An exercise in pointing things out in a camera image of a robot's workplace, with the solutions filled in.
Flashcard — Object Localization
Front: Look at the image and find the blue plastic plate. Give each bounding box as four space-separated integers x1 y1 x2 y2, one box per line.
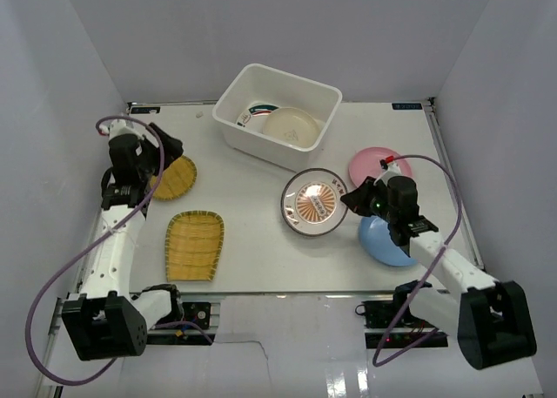
358 216 417 267

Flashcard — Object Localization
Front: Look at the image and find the orange sunburst white plate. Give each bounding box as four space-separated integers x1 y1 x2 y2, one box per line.
280 167 347 237

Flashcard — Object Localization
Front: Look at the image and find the green red rimmed white plate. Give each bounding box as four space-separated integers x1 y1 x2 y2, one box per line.
235 103 278 132

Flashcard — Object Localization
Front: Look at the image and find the cream ribbed plate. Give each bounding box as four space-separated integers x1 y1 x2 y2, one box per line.
262 107 320 148

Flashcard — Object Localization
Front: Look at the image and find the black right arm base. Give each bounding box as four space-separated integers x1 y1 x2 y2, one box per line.
62 291 147 361

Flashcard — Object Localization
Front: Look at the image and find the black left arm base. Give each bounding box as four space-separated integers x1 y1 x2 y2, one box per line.
457 281 537 370

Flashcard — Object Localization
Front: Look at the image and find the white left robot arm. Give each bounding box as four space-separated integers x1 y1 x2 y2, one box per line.
340 176 496 334

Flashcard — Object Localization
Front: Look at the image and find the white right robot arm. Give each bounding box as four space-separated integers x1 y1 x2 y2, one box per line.
79 116 184 328

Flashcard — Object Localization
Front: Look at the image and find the white plastic bin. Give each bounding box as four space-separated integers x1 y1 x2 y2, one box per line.
212 64 342 172

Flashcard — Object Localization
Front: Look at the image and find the round bamboo tray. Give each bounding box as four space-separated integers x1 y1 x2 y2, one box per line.
152 156 198 201

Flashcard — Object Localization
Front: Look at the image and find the pink plastic plate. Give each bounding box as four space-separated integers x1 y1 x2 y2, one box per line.
348 147 399 186

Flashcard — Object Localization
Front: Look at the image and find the rectangular bamboo tray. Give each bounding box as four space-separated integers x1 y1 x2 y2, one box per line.
164 211 225 282

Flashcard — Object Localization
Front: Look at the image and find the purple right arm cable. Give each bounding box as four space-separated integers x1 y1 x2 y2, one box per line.
24 115 215 385

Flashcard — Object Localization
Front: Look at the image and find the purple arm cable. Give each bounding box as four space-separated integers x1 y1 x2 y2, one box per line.
372 153 463 368
24 115 215 385

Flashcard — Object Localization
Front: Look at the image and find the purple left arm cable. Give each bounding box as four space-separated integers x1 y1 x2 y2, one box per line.
372 153 463 368

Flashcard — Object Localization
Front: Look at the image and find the aluminium front rail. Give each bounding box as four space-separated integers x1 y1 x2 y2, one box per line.
47 291 462 351

